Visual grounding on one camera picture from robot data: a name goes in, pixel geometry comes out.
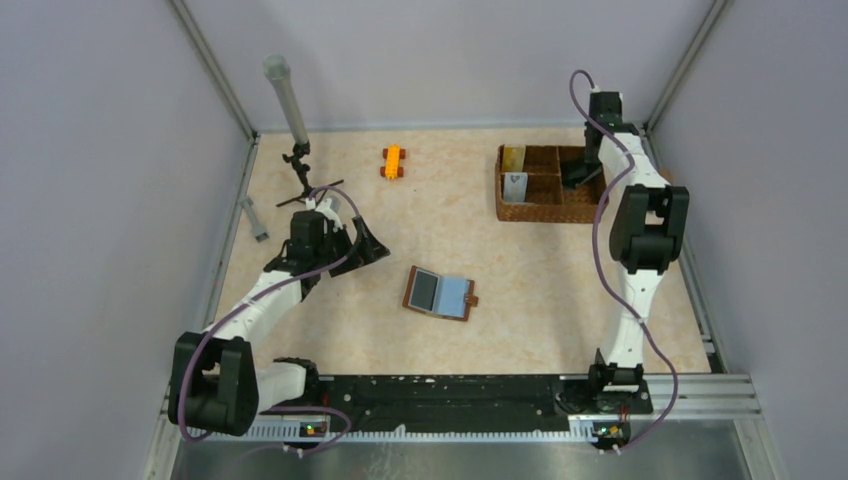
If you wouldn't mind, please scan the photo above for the grey metal bracket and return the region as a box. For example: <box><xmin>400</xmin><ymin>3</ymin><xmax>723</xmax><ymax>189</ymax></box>
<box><xmin>239</xmin><ymin>195</ymin><xmax>270</xmax><ymax>243</ymax></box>

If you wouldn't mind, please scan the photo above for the woven wicker divided basket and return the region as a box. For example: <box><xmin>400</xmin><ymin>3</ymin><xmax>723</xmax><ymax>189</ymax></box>
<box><xmin>495</xmin><ymin>145</ymin><xmax>606</xmax><ymax>224</ymax></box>

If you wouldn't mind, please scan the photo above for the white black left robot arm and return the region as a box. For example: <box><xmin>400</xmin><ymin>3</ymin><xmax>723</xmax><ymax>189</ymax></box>
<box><xmin>167</xmin><ymin>209</ymin><xmax>390</xmax><ymax>440</ymax></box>

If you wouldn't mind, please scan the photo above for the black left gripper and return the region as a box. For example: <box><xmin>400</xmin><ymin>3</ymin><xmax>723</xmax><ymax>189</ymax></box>
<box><xmin>313</xmin><ymin>215</ymin><xmax>388</xmax><ymax>276</ymax></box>

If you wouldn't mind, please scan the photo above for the black tripod with grey tube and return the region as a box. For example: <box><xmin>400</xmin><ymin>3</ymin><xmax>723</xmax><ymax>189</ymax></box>
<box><xmin>262</xmin><ymin>54</ymin><xmax>313</xmax><ymax>208</ymax></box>

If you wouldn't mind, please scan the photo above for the black credit card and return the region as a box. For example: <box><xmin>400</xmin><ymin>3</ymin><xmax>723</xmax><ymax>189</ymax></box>
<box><xmin>407</xmin><ymin>271</ymin><xmax>440</xmax><ymax>312</ymax></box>

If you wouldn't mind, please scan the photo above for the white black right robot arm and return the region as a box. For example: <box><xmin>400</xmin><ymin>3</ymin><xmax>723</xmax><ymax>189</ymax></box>
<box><xmin>585</xmin><ymin>89</ymin><xmax>690</xmax><ymax>412</ymax></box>

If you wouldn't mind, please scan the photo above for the silver white credit card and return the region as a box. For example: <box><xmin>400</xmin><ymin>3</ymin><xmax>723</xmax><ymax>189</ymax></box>
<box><xmin>502</xmin><ymin>172</ymin><xmax>529</xmax><ymax>204</ymax></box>

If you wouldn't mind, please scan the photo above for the brown leather card holder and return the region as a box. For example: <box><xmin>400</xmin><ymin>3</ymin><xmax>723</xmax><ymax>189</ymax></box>
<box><xmin>401</xmin><ymin>265</ymin><xmax>479</xmax><ymax>322</ymax></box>

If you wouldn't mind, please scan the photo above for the gold credit card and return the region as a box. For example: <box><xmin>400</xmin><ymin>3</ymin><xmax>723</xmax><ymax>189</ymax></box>
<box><xmin>501</xmin><ymin>145</ymin><xmax>526</xmax><ymax>173</ymax></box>

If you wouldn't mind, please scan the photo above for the aluminium frame rail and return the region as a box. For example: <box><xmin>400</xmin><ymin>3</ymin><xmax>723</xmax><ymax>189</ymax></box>
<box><xmin>635</xmin><ymin>125</ymin><xmax>763</xmax><ymax>420</ymax></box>

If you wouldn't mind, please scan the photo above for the orange toy car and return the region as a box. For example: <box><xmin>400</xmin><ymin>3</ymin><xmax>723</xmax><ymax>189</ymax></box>
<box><xmin>379</xmin><ymin>144</ymin><xmax>406</xmax><ymax>180</ymax></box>

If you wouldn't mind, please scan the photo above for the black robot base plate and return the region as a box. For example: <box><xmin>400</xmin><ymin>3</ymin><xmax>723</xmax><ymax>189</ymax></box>
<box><xmin>284</xmin><ymin>374</ymin><xmax>654</xmax><ymax>433</ymax></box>

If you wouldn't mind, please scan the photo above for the grey credit card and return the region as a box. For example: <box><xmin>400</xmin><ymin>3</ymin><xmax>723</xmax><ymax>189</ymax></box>
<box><xmin>560</xmin><ymin>161</ymin><xmax>603</xmax><ymax>190</ymax></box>

